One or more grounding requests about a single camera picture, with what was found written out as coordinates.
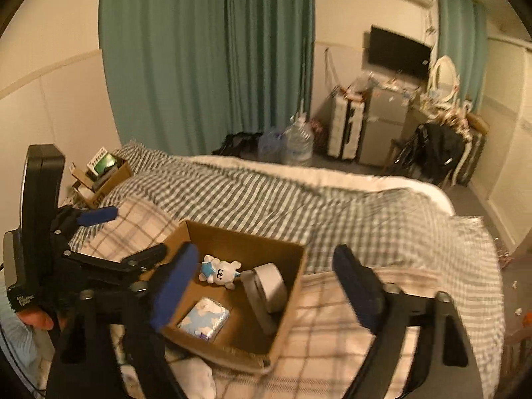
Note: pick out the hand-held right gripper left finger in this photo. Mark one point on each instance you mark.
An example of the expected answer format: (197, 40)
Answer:
(172, 291)

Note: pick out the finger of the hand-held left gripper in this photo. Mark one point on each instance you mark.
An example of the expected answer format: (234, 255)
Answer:
(146, 255)
(99, 215)

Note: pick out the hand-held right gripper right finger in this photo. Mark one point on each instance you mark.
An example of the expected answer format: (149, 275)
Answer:
(358, 295)

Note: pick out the brown cardboard box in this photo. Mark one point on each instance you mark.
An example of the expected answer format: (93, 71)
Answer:
(259, 246)

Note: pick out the person's left forearm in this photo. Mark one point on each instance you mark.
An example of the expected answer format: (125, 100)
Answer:
(14, 341)

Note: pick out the person's left hand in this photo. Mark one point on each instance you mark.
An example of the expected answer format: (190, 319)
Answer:
(37, 320)

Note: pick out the small cardboard box with clutter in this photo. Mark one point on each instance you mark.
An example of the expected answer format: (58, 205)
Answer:
(109, 183)

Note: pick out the blue cloud-print tissue pack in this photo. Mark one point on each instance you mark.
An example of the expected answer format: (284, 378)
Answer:
(204, 320)

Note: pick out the white and blue plush toy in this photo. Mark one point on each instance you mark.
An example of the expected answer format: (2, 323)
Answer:
(220, 272)

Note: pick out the green packet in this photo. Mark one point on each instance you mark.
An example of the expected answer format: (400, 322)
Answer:
(104, 163)

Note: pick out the grey round device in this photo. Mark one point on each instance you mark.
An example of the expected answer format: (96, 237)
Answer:
(270, 286)

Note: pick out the white cloth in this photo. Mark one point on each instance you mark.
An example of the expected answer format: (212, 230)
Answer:
(195, 378)

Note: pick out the grey checked duvet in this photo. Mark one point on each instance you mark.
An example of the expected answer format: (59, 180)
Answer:
(291, 199)

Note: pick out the black bag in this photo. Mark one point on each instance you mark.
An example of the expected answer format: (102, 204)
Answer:
(239, 143)

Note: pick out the large clear water bottle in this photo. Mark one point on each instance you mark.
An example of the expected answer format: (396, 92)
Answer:
(300, 143)

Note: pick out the white and black suitcase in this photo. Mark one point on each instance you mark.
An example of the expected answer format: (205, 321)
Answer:
(345, 129)

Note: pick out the blue plastic bag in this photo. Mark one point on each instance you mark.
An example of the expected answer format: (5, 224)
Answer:
(271, 143)

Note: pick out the grey mini fridge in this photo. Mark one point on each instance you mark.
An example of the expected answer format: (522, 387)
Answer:
(382, 129)

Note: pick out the black jacket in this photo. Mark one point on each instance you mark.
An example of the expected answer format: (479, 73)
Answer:
(442, 147)

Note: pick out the wide green curtain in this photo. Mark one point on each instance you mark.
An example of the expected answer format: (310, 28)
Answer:
(187, 58)

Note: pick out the white closet door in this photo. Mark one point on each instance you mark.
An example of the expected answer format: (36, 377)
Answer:
(509, 141)

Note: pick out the white oval mirror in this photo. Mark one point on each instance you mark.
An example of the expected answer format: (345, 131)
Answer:
(442, 77)

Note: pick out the black television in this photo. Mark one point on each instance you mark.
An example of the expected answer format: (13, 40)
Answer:
(399, 52)

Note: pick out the narrow green curtain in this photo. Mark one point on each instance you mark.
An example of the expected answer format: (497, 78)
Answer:
(459, 37)

